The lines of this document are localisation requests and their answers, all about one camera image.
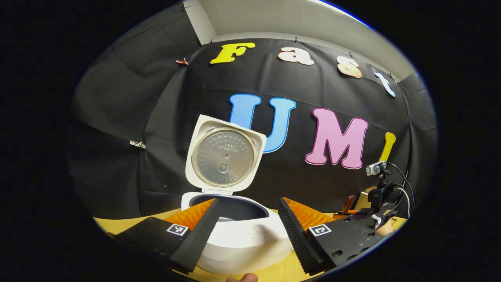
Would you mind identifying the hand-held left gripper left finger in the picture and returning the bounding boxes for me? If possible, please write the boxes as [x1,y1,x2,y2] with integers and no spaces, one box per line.
[114,198,221,274]

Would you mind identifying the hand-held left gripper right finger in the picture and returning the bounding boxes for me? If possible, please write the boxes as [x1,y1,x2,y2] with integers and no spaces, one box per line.
[278,197,386,276]

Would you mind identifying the white rice cooker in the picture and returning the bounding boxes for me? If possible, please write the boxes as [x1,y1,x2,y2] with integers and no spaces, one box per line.
[181,114,294,275]

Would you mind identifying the black backdrop cloth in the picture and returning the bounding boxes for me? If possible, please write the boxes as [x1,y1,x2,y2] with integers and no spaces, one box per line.
[67,2,438,220]

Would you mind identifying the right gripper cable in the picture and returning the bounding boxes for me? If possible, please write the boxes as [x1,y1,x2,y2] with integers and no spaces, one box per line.
[386,161,415,220]

